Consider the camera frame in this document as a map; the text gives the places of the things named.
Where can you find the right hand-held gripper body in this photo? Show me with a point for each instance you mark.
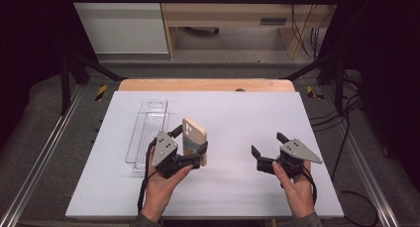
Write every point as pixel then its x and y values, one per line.
pixel 297 151

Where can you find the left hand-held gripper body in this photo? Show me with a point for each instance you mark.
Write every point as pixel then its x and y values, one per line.
pixel 163 149

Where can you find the beige printed phone case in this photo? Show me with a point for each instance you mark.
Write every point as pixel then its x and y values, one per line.
pixel 194 131

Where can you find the person's left hand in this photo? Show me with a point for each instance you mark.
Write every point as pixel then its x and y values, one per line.
pixel 160 190

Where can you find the person's right hand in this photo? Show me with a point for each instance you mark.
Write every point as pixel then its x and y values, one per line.
pixel 300 195

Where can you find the clear plastic packaging tray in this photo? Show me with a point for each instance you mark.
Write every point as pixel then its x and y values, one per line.
pixel 145 128

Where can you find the wooden table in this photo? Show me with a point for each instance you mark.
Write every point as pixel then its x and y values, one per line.
pixel 198 85

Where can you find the yellow black striped tape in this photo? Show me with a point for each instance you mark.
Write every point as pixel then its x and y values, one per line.
pixel 312 93
pixel 101 92

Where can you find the black metal stand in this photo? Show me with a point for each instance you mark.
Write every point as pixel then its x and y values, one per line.
pixel 65 85
pixel 338 85

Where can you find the white cabinet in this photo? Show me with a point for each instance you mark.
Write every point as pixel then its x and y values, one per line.
pixel 122 28

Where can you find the black curtain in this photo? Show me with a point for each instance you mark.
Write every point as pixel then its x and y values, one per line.
pixel 29 55
pixel 386 71

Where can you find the light wooden desk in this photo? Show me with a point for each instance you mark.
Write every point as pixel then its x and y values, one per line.
pixel 231 14

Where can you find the aluminium rail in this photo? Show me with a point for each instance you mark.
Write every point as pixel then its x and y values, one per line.
pixel 39 154
pixel 366 174

